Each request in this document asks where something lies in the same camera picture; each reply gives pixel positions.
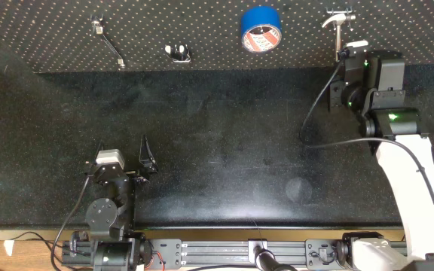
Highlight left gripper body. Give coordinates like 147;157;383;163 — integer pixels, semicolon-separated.
84;162;158;186

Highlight pliers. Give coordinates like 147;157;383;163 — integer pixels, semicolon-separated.
164;43;191;63

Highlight roll of blue tape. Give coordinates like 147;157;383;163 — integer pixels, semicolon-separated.
240;5;283;53

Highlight hammer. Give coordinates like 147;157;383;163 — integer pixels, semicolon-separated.
321;13;357;63

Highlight black pegboard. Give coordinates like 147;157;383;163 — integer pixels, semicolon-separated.
0;0;434;73

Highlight wrench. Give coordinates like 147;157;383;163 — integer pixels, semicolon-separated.
92;20;127;70

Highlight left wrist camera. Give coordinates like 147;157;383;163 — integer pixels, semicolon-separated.
95;149;126;170

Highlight black cable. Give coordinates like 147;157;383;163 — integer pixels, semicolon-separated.
50;175;92;271
298;52;423;174

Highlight thin black wire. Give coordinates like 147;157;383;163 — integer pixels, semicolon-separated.
5;231;58;257

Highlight mounting rail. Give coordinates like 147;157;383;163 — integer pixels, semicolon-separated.
61;230;408;271

